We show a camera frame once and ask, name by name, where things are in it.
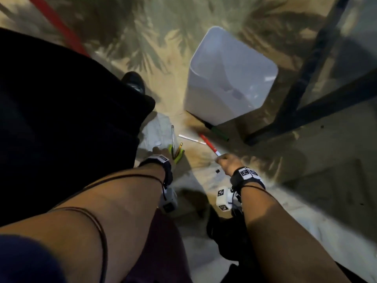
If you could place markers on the person's right hand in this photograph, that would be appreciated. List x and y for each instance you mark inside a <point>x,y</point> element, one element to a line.
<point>232,163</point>

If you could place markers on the person's left hand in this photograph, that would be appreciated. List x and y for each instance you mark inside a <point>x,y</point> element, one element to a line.
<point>157,151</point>

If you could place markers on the person's right fingers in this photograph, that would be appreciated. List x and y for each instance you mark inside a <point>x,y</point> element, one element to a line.
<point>223,162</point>

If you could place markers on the person's left fingers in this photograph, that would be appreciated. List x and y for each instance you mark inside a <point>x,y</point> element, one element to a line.
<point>154,149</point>

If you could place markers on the red and white pen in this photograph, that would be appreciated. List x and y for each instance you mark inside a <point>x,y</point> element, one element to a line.
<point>209,145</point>

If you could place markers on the person's right forearm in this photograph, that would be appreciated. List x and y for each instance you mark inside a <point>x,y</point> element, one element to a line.
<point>282,235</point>

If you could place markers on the person's left forearm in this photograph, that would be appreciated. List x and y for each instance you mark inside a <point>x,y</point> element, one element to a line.
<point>97,215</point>

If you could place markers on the white paper sheet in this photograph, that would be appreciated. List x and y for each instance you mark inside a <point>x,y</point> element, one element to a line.
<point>156,133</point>

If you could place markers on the silver pen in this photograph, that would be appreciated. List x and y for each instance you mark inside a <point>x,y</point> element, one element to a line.
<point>173,135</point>

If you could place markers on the gold pen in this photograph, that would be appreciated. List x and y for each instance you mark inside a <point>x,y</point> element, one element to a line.
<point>179,147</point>

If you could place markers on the green and black marker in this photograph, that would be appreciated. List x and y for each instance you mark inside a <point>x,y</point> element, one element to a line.
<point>217,131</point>

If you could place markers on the white paper strip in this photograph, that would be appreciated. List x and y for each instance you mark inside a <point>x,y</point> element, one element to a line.
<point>192,139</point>

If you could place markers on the black shoe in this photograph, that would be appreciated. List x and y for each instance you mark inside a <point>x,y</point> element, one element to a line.
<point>228,235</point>
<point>134,81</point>

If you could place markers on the white plastic bin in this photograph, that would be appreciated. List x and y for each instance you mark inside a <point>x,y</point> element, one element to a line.
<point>229,82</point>

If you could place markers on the black garment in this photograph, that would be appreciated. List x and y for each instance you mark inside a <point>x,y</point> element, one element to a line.
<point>61,123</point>

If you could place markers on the maroon trouser leg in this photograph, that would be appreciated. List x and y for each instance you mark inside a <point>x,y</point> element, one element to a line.
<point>162,250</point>

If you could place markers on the red pole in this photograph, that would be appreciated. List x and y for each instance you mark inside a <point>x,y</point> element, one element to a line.
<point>60,25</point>

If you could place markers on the blue sleeve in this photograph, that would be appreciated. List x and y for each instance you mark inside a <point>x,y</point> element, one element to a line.
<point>28,260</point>

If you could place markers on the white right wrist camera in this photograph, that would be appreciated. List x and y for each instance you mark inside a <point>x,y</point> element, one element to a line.
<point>225,200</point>

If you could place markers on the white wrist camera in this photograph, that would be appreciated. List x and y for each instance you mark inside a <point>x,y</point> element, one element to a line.
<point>169,201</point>
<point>225,200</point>

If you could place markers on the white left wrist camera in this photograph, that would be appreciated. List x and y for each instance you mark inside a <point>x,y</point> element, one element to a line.
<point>169,201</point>

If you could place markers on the black metal table frame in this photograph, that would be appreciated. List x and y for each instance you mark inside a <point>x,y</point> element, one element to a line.
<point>306,82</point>

